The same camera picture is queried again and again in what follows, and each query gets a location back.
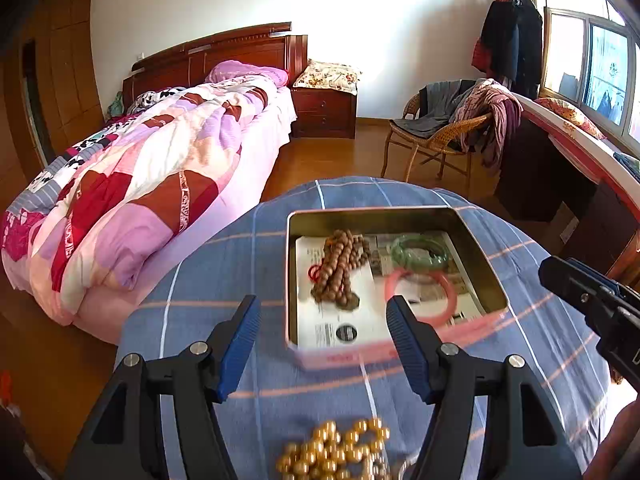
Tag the grey clothing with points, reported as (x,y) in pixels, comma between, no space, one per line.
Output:
(430,110)

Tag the pink bangle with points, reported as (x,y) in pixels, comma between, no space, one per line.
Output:
(415,273)

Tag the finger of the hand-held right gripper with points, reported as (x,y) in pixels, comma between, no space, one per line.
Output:
(565,277)

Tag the pink metal tin box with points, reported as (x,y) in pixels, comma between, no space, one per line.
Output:
(475,255)

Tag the person's right forearm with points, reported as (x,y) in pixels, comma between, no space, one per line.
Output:
(617,447)

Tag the pink pillow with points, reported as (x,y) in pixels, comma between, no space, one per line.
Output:
(245,72)

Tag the wooden bed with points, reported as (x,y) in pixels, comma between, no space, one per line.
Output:
(240,55)

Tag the blue plaid tablecloth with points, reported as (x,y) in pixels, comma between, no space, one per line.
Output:
(200,285)

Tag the wooden nightstand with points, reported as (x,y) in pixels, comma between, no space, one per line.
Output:
(322,112)

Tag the floral pillow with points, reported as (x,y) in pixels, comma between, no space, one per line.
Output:
(327,76)

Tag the green jade bangle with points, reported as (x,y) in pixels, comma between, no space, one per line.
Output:
(395,253)

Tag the floral red cushion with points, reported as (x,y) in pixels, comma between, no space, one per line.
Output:
(570,115)

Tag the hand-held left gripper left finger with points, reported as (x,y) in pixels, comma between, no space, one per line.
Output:
(240,345)

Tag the pink and purple clothing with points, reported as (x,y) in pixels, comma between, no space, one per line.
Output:
(492,105)

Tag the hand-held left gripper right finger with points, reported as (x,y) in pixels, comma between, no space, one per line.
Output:
(405,345)

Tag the white printed paper card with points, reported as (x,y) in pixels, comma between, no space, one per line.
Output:
(350,325)

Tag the dark wooden desk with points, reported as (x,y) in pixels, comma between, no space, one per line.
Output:
(540,175)

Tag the dark hanging clothes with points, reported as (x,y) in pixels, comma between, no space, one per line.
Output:
(515,40)

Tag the pink patchwork quilt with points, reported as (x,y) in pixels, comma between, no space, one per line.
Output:
(150,170)

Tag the wicker chair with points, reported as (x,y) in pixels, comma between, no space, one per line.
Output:
(450,135)

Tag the window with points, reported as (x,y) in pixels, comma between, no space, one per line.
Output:
(605,60)

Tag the wooden wardrobe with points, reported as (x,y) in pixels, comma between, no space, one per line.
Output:
(65,75)

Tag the teal bag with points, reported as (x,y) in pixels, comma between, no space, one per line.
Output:
(116,105)

